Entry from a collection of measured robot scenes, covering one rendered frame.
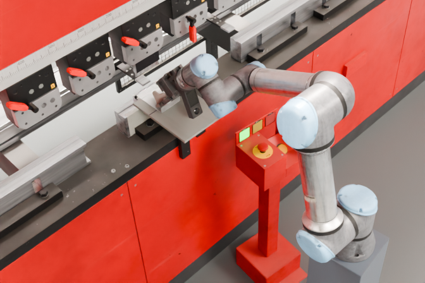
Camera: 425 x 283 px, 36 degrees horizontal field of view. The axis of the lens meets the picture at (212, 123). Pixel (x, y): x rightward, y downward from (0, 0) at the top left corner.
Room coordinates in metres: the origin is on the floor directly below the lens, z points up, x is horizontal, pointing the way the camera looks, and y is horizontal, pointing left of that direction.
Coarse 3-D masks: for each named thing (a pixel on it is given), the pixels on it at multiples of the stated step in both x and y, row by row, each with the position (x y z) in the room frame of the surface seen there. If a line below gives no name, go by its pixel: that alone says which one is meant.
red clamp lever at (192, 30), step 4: (188, 16) 1.79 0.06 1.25; (188, 20) 1.78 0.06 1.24; (192, 20) 1.77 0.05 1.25; (196, 20) 1.78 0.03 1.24; (192, 24) 1.78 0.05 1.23; (192, 28) 1.77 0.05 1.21; (192, 32) 1.77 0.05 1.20; (192, 36) 1.77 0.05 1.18; (196, 36) 1.78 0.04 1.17; (192, 40) 1.77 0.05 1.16; (196, 40) 1.78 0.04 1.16
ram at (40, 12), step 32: (0, 0) 1.41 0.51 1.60; (32, 0) 1.47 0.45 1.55; (64, 0) 1.53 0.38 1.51; (96, 0) 1.59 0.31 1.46; (128, 0) 1.66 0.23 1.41; (160, 0) 1.74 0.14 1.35; (0, 32) 1.39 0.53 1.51; (32, 32) 1.45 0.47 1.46; (64, 32) 1.51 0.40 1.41; (96, 32) 1.58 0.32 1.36; (0, 64) 1.38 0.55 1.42; (32, 64) 1.43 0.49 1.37
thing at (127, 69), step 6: (114, 60) 1.87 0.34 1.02; (114, 66) 1.85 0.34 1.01; (120, 66) 1.85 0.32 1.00; (126, 66) 1.85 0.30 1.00; (126, 72) 1.82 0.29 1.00; (132, 72) 1.82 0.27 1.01; (132, 78) 1.79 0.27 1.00; (138, 78) 1.78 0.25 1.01; (144, 78) 1.78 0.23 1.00; (144, 84) 1.75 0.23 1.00
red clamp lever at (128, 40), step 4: (124, 40) 1.59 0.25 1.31; (128, 40) 1.60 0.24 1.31; (132, 40) 1.61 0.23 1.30; (136, 40) 1.62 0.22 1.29; (140, 40) 1.65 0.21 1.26; (132, 44) 1.61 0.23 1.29; (136, 44) 1.62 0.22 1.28; (140, 44) 1.63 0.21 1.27; (144, 44) 1.63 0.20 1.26; (144, 48) 1.63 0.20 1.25
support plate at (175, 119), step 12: (144, 108) 1.63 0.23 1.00; (180, 108) 1.62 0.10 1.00; (204, 108) 1.61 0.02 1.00; (156, 120) 1.57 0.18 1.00; (168, 120) 1.56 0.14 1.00; (180, 120) 1.56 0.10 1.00; (192, 120) 1.56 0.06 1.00; (204, 120) 1.55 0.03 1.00; (216, 120) 1.56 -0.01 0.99; (180, 132) 1.51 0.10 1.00; (192, 132) 1.50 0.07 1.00
